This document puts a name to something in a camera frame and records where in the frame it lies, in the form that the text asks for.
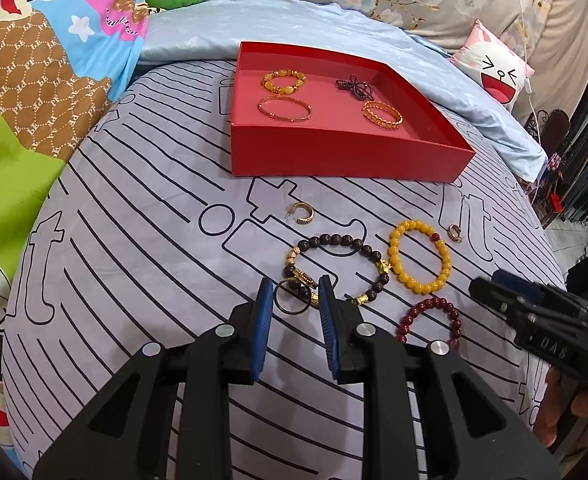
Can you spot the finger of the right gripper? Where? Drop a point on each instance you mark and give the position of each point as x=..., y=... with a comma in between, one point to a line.
x=503, y=300
x=519, y=282

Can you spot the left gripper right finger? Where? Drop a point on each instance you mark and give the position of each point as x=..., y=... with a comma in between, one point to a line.
x=425, y=410

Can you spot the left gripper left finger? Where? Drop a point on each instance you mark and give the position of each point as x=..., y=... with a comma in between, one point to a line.
x=167, y=396

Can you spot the thin gold bangle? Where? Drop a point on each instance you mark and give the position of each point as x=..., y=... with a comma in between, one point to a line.
x=284, y=109

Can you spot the right hand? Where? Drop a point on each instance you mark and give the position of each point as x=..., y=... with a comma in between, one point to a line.
x=551, y=409

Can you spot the small gold hoop earring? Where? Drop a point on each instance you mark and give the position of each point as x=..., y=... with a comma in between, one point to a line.
x=455, y=233

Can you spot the grey striped bed sheet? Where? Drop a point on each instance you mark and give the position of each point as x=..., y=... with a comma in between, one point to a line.
x=146, y=236

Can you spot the beige curtain cloth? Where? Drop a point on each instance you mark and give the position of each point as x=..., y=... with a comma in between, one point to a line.
x=556, y=34

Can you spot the pink white cartoon pillow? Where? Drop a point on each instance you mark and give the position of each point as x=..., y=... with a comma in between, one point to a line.
x=492, y=65

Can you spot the red cardboard tray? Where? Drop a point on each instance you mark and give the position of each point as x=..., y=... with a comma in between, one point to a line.
x=367, y=121

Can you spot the light blue blanket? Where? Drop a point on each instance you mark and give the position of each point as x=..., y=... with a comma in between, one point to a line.
x=214, y=29

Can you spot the colourful cartoon monkey quilt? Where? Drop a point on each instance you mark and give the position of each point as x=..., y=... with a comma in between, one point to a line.
x=62, y=64

